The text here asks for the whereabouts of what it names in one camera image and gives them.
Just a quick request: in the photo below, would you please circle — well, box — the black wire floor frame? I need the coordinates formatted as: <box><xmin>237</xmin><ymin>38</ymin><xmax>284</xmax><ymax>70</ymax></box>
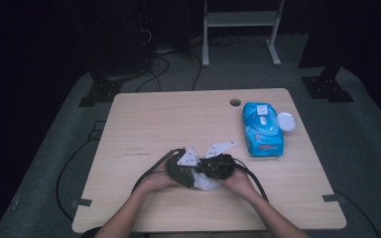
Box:
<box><xmin>87</xmin><ymin>119</ymin><xmax>107</xmax><ymax>142</ymax></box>

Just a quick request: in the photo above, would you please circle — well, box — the black stand base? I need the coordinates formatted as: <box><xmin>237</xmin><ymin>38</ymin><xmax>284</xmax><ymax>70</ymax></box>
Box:
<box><xmin>77</xmin><ymin>77</ymin><xmax>124</xmax><ymax>108</ymax></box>
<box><xmin>301</xmin><ymin>63</ymin><xmax>355</xmax><ymax>103</ymax></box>

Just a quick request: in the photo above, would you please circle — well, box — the blue wet wipe packet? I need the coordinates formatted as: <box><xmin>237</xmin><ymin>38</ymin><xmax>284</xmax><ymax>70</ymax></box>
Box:
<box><xmin>242</xmin><ymin>101</ymin><xmax>285</xmax><ymax>158</ymax></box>

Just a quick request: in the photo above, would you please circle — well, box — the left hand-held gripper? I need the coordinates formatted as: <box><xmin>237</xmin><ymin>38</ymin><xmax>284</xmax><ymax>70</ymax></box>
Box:
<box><xmin>165</xmin><ymin>147</ymin><xmax>200</xmax><ymax>189</ymax></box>

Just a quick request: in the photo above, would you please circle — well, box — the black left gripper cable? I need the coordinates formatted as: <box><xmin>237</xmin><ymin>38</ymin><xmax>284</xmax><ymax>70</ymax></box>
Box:
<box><xmin>131</xmin><ymin>148</ymin><xmax>187</xmax><ymax>195</ymax></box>

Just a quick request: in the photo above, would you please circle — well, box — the white metal stand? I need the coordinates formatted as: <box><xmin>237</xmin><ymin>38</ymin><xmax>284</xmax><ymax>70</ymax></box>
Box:
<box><xmin>201</xmin><ymin>0</ymin><xmax>286</xmax><ymax>68</ymax></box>

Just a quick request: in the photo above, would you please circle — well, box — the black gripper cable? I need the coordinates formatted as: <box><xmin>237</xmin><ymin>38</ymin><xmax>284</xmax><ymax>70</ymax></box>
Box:
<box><xmin>231</xmin><ymin>158</ymin><xmax>269</xmax><ymax>203</ymax></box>
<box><xmin>131</xmin><ymin>148</ymin><xmax>187</xmax><ymax>195</ymax></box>

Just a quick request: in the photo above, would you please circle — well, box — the person's left hand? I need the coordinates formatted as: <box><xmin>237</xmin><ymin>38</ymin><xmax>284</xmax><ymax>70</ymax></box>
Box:
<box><xmin>141</xmin><ymin>168</ymin><xmax>182</xmax><ymax>195</ymax></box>

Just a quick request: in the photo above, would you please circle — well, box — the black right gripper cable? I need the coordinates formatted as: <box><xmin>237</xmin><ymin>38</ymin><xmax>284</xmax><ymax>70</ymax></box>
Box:
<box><xmin>231</xmin><ymin>158</ymin><xmax>269</xmax><ymax>203</ymax></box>

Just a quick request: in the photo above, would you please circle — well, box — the grey tape strip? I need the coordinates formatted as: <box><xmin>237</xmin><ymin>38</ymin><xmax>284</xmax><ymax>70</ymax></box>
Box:
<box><xmin>70</xmin><ymin>197</ymin><xmax>93</xmax><ymax>208</ymax></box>
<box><xmin>321</xmin><ymin>193</ymin><xmax>347</xmax><ymax>203</ymax></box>

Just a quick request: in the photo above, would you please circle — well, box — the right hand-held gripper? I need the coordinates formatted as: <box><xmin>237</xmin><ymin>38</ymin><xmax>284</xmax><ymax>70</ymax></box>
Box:
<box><xmin>196</xmin><ymin>141</ymin><xmax>237</xmax><ymax>181</ymax></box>

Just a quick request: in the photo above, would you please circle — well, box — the white wet wipe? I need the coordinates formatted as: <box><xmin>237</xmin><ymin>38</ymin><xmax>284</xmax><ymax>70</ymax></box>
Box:
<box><xmin>191</xmin><ymin>168</ymin><xmax>223</xmax><ymax>192</ymax></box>

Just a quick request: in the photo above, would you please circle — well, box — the black floor cable bundle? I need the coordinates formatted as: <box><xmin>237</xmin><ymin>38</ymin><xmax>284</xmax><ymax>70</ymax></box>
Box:
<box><xmin>135</xmin><ymin>54</ymin><xmax>203</xmax><ymax>93</ymax></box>

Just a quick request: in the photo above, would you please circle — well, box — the person's right hand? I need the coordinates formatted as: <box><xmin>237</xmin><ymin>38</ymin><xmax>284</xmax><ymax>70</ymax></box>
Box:
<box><xmin>219</xmin><ymin>166</ymin><xmax>256</xmax><ymax>200</ymax></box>

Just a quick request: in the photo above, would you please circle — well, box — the white round packet lid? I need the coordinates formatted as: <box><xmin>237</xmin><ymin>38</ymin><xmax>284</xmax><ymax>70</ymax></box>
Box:
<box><xmin>277</xmin><ymin>112</ymin><xmax>297</xmax><ymax>132</ymax></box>

